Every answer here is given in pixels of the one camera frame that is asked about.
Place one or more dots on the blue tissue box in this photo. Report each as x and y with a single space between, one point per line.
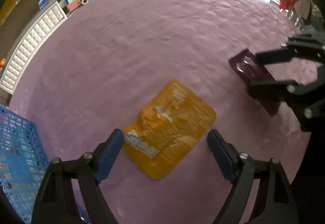
42 3

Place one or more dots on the paper towel roll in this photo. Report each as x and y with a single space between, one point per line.
84 2

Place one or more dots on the pile of oranges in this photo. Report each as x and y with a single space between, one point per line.
2 63

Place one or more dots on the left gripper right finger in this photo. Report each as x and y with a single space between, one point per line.
273 199

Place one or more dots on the blue plastic basket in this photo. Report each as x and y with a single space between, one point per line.
32 186

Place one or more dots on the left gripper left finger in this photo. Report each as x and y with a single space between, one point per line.
106 157

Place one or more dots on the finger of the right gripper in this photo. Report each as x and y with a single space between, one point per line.
302 46
291 92

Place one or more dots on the pink quilted mat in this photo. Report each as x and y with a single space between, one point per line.
110 58

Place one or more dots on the white tufted tv cabinet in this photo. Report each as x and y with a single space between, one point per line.
46 21

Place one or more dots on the yellow orange snack pouch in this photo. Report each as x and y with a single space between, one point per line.
167 129

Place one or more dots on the maroon snack packet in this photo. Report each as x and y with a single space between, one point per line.
246 66

